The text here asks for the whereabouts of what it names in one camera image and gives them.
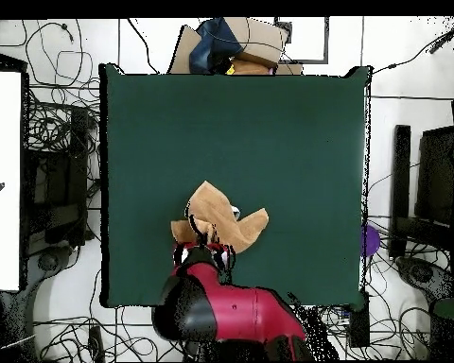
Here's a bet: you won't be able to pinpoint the tan terry towel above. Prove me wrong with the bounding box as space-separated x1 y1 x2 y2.
169 180 271 255

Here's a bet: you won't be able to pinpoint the dark green table cloth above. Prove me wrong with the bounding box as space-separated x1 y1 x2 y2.
98 62 373 309

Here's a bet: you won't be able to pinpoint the black power brick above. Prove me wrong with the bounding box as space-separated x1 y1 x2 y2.
87 324 106 362

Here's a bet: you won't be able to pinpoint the purple round object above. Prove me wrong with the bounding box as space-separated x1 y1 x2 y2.
359 224 382 258

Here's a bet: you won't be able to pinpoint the grey stand base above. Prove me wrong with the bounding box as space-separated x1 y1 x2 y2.
28 244 75 281
395 255 454 301

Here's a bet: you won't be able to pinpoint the black metal rack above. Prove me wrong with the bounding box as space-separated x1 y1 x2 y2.
22 105 90 247

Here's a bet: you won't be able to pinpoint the black power strip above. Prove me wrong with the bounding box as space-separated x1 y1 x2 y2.
348 289 371 349

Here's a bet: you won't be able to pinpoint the dark blue garment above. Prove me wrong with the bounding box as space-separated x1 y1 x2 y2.
188 17 246 75

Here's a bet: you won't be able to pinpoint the black upright bar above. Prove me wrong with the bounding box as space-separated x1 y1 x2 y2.
388 124 412 261

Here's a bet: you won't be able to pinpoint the brown cardboard box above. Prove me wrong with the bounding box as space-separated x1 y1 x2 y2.
167 16 305 76

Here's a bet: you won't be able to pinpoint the white board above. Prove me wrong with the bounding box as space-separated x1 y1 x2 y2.
0 70 23 292

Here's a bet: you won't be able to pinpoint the black panel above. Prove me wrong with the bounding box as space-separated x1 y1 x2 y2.
414 126 454 228

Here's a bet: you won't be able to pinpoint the tangled black floor cables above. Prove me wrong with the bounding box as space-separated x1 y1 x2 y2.
22 20 101 152
287 298 432 361
33 305 186 362

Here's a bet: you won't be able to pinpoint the black square floor frame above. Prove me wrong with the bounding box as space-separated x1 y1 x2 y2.
273 16 330 64

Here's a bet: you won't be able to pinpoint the black cable with plug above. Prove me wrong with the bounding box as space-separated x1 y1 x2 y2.
372 16 454 75

